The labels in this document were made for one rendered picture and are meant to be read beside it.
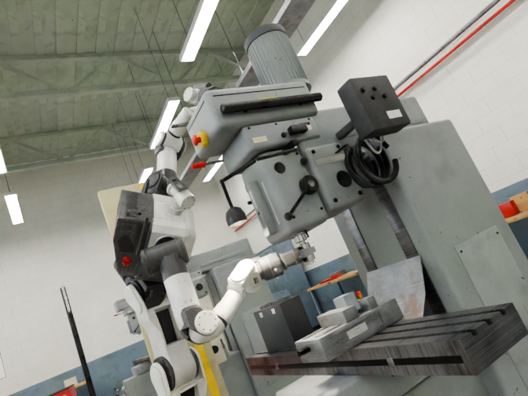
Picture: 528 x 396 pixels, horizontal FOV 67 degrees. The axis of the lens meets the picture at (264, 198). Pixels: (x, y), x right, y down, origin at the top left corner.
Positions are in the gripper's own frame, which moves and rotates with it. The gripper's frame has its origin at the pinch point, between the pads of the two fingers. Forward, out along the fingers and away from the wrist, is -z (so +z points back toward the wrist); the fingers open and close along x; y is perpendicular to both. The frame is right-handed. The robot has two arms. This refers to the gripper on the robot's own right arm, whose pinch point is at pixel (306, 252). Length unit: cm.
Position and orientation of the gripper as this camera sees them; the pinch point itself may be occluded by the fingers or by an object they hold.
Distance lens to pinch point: 151.4
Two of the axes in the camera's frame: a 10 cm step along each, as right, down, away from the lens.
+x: -0.3, 2.4, 9.7
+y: 3.7, 9.1, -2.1
